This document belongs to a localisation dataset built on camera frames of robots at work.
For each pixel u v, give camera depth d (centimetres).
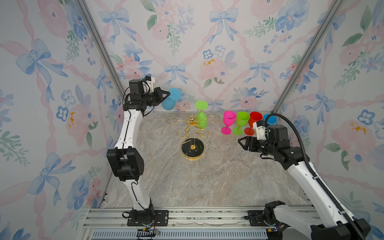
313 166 48
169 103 92
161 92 76
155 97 72
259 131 66
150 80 75
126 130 53
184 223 73
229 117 100
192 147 98
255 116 98
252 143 64
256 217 73
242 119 96
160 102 75
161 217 75
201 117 86
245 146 67
